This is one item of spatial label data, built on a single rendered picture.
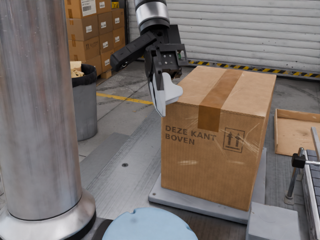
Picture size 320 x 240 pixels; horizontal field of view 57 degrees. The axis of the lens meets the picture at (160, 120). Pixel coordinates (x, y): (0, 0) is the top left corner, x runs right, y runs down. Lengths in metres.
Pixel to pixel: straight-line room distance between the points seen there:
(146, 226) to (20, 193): 0.15
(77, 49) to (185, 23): 1.75
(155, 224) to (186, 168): 0.41
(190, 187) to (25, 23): 0.62
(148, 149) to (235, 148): 0.42
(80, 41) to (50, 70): 3.42
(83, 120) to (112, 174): 1.77
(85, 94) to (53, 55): 2.28
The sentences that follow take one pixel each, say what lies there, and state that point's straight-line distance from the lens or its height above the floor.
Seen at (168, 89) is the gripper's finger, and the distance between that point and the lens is 0.62.
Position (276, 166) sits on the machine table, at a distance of 1.03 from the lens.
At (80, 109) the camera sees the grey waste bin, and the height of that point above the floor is 0.32.
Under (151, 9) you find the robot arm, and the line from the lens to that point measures 0.69.
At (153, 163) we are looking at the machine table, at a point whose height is 0.83.
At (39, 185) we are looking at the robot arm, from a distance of 0.34.
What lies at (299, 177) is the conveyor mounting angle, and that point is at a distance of 1.00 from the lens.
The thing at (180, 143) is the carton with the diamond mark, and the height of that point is 1.01.
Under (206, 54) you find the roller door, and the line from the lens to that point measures 4.66.
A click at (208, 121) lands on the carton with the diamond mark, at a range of 0.68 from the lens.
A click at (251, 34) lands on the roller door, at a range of 4.48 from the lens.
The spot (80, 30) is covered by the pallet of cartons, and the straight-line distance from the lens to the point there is 3.68.
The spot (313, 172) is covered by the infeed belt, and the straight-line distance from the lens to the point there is 0.95.
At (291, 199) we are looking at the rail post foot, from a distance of 0.91.
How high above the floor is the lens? 1.39
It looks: 27 degrees down
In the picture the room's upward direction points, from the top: straight up
